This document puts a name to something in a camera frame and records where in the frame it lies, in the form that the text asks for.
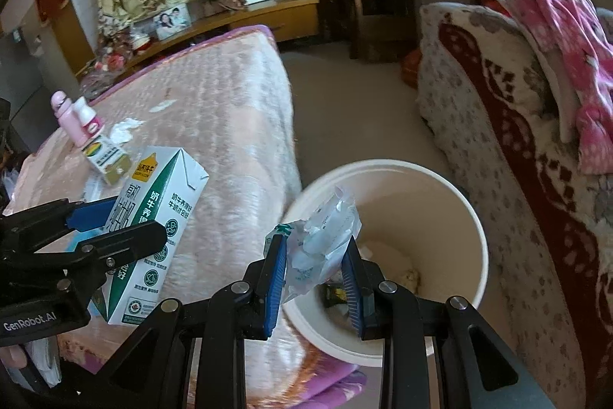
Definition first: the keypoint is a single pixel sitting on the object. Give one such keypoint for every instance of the clear plastic packet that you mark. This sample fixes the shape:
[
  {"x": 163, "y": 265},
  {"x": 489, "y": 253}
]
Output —
[{"x": 321, "y": 236}]

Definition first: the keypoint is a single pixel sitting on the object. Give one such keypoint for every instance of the red white jar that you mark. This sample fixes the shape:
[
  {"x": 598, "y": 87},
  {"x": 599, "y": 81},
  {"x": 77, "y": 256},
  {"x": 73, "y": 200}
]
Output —
[{"x": 142, "y": 42}]

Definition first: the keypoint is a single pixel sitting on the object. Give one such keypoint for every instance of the small green yellow box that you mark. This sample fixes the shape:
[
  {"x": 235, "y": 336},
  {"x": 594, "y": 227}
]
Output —
[{"x": 106, "y": 162}]

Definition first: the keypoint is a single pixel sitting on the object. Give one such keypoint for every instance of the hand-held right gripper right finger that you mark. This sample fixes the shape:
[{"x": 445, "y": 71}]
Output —
[{"x": 354, "y": 294}]

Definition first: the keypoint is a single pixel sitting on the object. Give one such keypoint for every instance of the wrapped flower bouquet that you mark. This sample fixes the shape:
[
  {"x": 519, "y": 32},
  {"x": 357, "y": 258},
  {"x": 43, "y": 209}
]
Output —
[{"x": 105, "y": 71}]

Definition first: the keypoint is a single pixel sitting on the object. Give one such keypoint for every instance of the red bag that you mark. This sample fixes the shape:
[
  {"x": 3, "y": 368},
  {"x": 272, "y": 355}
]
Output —
[{"x": 412, "y": 69}]

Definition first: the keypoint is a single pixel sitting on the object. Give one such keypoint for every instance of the crumpled white tissue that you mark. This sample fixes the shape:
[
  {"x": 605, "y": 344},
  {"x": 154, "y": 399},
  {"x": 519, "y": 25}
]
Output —
[{"x": 125, "y": 132}]

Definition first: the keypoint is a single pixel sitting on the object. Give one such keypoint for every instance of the green white milk carton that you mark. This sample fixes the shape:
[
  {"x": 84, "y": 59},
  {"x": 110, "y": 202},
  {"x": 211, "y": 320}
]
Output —
[{"x": 163, "y": 184}]

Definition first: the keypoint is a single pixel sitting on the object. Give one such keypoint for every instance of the white bottle pink label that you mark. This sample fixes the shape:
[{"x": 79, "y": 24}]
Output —
[{"x": 88, "y": 119}]

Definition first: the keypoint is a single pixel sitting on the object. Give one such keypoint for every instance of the clear plastic wrapper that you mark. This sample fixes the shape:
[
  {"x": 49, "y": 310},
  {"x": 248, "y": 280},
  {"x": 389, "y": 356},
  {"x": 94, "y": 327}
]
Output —
[{"x": 94, "y": 188}]

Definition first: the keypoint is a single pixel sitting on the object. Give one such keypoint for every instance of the framed photo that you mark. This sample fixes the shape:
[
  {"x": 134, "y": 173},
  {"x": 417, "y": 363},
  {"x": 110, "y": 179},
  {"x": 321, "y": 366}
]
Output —
[{"x": 171, "y": 22}]

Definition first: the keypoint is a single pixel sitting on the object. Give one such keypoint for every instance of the wooden cabinet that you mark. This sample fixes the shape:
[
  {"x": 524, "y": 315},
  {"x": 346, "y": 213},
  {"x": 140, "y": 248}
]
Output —
[{"x": 268, "y": 13}]

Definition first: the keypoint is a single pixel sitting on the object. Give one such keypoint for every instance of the pink garment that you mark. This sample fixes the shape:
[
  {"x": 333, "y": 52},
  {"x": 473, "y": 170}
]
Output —
[{"x": 565, "y": 35}]

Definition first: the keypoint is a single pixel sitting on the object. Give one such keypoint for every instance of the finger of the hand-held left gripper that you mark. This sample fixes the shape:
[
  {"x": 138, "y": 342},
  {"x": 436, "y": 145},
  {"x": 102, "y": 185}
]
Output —
[
  {"x": 91, "y": 215},
  {"x": 129, "y": 243}
]

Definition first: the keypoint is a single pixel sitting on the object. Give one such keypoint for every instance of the patterned sofa cover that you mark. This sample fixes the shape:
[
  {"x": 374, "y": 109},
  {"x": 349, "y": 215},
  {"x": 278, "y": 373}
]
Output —
[{"x": 517, "y": 179}]

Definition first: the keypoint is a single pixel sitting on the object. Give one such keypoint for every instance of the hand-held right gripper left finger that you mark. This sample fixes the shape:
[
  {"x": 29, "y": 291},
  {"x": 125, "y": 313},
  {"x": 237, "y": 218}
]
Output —
[{"x": 275, "y": 289}]

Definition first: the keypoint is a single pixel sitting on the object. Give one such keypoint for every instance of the grey refrigerator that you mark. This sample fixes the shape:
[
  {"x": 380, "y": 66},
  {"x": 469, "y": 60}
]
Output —
[{"x": 24, "y": 73}]

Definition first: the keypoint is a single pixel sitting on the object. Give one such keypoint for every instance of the white plastic bucket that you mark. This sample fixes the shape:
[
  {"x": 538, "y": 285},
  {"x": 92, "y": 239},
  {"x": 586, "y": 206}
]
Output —
[{"x": 445, "y": 217}]

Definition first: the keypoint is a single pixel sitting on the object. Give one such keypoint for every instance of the dark yellow wrapper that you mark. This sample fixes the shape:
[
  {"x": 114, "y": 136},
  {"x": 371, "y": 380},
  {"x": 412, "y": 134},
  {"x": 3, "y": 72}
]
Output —
[{"x": 335, "y": 294}]

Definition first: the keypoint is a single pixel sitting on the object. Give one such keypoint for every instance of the person's left hand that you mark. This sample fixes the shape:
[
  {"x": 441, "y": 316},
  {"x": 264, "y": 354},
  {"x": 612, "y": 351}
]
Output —
[{"x": 12, "y": 358}]

